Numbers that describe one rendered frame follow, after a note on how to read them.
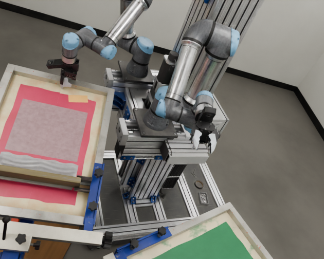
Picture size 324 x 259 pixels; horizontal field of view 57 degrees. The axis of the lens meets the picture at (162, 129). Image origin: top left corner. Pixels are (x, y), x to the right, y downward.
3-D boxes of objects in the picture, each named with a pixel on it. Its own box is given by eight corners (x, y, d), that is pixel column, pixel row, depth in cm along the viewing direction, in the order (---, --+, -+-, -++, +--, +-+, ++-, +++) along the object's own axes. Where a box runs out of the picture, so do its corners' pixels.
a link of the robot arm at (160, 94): (152, 99, 171) (159, 79, 162) (174, 107, 172) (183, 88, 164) (148, 111, 162) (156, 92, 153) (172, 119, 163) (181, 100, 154)
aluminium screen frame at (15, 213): (9, 67, 165) (7, 62, 162) (113, 92, 179) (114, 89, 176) (-52, 209, 124) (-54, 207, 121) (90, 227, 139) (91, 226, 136)
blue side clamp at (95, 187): (93, 166, 154) (94, 161, 149) (102, 168, 156) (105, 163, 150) (82, 226, 139) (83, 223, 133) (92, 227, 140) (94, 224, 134)
